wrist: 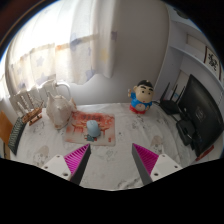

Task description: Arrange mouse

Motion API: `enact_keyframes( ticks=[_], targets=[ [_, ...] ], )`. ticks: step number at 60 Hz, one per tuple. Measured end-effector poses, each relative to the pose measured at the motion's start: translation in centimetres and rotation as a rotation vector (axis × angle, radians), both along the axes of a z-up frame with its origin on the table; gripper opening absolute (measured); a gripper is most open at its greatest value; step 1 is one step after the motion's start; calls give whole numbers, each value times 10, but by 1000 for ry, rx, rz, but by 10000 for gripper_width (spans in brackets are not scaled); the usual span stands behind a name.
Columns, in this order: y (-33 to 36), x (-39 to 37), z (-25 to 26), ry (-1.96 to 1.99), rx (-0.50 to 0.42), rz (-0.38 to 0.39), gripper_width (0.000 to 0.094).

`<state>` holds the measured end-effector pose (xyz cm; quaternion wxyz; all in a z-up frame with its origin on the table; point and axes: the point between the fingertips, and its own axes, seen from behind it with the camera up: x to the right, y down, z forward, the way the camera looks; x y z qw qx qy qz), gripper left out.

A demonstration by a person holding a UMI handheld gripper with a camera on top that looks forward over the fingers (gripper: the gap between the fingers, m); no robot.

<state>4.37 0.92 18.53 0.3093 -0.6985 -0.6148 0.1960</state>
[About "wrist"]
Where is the dark keyboard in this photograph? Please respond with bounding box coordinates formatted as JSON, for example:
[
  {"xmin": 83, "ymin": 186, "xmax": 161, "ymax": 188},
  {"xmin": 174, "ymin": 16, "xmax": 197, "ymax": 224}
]
[{"xmin": 7, "ymin": 116, "xmax": 27, "ymax": 156}]

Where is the white wall shelf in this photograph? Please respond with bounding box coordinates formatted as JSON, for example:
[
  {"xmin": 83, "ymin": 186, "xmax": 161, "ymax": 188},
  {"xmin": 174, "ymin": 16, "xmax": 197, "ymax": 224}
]
[{"xmin": 169, "ymin": 19, "xmax": 224, "ymax": 88}]

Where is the white ceramic pitcher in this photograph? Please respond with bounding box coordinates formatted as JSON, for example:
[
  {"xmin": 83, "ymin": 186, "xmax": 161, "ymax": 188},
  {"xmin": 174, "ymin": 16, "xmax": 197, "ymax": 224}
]
[{"xmin": 41, "ymin": 79, "xmax": 72, "ymax": 104}]

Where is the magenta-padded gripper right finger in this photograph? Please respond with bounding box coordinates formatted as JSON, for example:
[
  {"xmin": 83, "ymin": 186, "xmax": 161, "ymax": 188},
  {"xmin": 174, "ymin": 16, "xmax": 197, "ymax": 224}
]
[{"xmin": 131, "ymin": 143, "xmax": 184, "ymax": 186}]

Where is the orange printed mouse pad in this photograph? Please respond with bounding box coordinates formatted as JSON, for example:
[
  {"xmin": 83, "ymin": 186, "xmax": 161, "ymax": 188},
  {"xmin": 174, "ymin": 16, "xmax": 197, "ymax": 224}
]
[{"xmin": 64, "ymin": 111, "xmax": 117, "ymax": 147}]

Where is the red paper packet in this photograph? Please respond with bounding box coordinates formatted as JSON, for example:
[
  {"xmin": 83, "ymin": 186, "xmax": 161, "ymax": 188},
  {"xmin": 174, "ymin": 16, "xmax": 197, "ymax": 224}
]
[{"xmin": 194, "ymin": 144, "xmax": 216, "ymax": 163}]

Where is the orange wooden chair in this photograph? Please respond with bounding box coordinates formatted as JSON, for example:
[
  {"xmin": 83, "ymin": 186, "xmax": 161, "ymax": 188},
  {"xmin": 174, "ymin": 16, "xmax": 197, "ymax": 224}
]
[{"xmin": 0, "ymin": 110, "xmax": 14, "ymax": 160}]

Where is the white star-print curtain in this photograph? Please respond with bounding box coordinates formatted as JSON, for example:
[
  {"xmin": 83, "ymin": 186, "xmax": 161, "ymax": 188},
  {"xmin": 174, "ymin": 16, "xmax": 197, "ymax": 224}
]
[{"xmin": 6, "ymin": 0, "xmax": 118, "ymax": 98}]

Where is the light blue computer mouse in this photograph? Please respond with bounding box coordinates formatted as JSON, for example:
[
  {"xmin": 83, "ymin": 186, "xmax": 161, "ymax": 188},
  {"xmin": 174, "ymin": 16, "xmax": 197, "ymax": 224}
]
[{"xmin": 85, "ymin": 120, "xmax": 102, "ymax": 138}]

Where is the black router with antennas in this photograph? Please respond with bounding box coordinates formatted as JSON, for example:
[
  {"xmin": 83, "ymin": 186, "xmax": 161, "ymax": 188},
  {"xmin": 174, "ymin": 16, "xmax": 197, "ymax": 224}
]
[{"xmin": 159, "ymin": 82, "xmax": 187, "ymax": 116}]

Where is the black computer monitor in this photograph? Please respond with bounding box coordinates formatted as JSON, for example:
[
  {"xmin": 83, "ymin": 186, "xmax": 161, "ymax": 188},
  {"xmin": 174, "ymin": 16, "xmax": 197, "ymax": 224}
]
[{"xmin": 175, "ymin": 73, "xmax": 224, "ymax": 158}]

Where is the framed calligraphy picture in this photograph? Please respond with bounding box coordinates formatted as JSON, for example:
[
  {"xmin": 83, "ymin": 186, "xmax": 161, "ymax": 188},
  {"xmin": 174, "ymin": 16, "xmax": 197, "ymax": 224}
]
[{"xmin": 203, "ymin": 45, "xmax": 222, "ymax": 81}]

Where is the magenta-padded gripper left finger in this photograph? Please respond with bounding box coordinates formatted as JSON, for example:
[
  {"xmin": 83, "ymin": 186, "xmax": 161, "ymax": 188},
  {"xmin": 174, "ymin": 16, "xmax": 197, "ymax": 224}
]
[{"xmin": 40, "ymin": 143, "xmax": 92, "ymax": 186}]

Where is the white printed tablecloth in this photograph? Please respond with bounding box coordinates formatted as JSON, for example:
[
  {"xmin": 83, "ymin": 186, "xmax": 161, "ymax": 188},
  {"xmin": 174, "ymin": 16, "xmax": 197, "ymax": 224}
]
[{"xmin": 14, "ymin": 102, "xmax": 214, "ymax": 192}]

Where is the cartoon boy figurine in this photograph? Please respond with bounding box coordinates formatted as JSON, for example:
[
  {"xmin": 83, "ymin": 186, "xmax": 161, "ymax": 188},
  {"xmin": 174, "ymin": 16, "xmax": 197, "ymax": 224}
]
[{"xmin": 128, "ymin": 79, "xmax": 155, "ymax": 115}]

